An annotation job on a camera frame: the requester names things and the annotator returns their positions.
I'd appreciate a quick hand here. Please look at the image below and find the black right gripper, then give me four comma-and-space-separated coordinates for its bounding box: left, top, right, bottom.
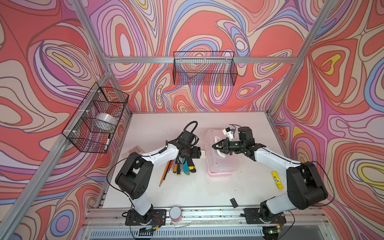
212, 137, 246, 155

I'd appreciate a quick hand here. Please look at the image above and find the pink plastic tool box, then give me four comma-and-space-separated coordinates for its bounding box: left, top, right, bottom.
204, 130, 239, 177

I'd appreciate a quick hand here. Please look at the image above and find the orange pencil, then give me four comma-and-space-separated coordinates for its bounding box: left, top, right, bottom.
159, 160, 172, 187

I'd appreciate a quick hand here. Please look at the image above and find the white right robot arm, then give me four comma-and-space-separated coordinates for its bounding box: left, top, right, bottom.
212, 127, 328, 221

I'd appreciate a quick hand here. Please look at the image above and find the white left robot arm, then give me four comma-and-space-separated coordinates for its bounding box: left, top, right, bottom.
115, 121, 202, 217

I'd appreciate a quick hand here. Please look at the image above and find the teal utility knife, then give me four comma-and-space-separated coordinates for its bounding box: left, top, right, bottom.
182, 158, 190, 176

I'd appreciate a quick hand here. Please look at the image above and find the yellow black utility knife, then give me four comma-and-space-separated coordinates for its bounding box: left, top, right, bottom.
187, 158, 197, 173

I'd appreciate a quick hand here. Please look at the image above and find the yellow black screwdriver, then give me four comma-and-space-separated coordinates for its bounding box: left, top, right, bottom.
177, 161, 182, 176

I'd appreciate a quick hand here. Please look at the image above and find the pink white calculator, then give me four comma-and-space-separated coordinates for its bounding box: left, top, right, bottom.
122, 146, 144, 159

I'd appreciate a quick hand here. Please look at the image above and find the small black clip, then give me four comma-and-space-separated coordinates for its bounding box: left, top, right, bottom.
230, 198, 239, 209

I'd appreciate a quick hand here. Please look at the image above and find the yellow glue stick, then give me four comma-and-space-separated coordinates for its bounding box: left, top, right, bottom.
272, 171, 284, 190

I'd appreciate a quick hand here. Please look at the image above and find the black marker in basket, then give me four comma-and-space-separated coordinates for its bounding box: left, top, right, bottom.
104, 134, 111, 152

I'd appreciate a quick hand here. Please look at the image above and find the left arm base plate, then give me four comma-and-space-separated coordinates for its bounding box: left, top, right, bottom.
125, 209, 167, 227

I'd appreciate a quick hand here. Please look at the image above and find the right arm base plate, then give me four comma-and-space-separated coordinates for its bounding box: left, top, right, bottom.
240, 208, 287, 225

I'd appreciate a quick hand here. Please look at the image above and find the black wire basket back wall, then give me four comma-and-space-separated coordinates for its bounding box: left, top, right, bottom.
173, 50, 238, 86

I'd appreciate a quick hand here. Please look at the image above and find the black wire basket wall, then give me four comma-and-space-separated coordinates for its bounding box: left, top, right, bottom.
62, 83, 129, 154
173, 50, 238, 86

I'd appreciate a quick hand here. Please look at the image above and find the grey duct tape roll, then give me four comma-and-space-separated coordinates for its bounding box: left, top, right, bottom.
94, 113, 117, 132

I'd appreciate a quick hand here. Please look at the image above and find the black wire basket left wall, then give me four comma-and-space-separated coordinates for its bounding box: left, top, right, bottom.
62, 83, 129, 154

